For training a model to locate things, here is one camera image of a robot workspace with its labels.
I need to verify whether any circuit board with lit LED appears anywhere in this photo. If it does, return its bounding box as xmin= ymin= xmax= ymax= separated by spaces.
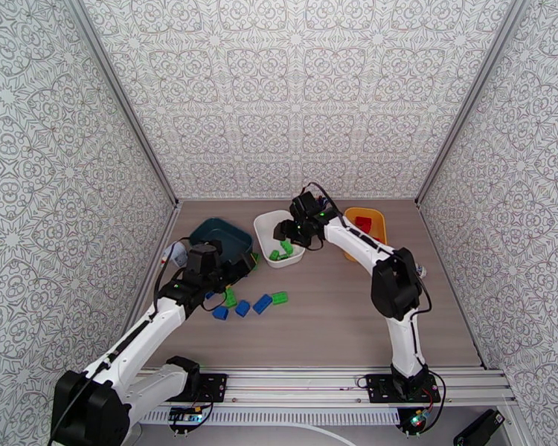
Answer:
xmin=406 ymin=410 xmax=431 ymax=434

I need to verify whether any white plastic container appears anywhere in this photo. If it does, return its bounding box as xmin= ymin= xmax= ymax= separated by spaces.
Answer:
xmin=253 ymin=210 xmax=307 ymax=269

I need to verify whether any small circuit board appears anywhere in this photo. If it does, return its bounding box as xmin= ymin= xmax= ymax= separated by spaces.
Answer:
xmin=168 ymin=407 xmax=205 ymax=427

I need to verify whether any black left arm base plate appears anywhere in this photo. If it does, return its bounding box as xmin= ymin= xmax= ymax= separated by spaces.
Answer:
xmin=193 ymin=372 xmax=229 ymax=404

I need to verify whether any white cable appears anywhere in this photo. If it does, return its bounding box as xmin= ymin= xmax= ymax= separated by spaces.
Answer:
xmin=241 ymin=421 xmax=359 ymax=446

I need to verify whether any black device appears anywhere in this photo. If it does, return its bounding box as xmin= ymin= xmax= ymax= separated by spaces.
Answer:
xmin=453 ymin=408 xmax=507 ymax=446

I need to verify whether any white slotted cable duct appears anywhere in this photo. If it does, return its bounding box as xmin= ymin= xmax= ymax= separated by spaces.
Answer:
xmin=141 ymin=407 xmax=401 ymax=424

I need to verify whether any yellow plastic container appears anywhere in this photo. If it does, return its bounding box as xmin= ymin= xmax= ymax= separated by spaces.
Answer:
xmin=343 ymin=207 xmax=388 ymax=264

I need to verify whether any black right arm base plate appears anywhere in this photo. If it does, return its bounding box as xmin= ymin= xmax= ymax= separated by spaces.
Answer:
xmin=365 ymin=372 xmax=442 ymax=405

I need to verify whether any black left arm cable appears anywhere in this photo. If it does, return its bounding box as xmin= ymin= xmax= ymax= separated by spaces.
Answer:
xmin=152 ymin=236 xmax=192 ymax=320

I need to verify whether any aluminium mounting rail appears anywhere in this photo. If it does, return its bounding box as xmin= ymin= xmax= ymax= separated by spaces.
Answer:
xmin=135 ymin=365 xmax=517 ymax=411

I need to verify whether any aluminium frame post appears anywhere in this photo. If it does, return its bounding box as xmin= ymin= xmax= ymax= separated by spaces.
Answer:
xmin=414 ymin=0 xmax=538 ymax=207
xmin=62 ymin=0 xmax=183 ymax=209

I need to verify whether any teal plastic container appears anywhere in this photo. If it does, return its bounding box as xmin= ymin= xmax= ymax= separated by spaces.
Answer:
xmin=188 ymin=218 xmax=255 ymax=274

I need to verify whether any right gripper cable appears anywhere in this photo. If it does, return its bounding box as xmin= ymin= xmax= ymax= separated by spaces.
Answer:
xmin=307 ymin=181 xmax=350 ymax=227

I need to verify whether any white cup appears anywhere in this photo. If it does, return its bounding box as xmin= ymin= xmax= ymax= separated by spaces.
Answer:
xmin=161 ymin=241 xmax=189 ymax=268

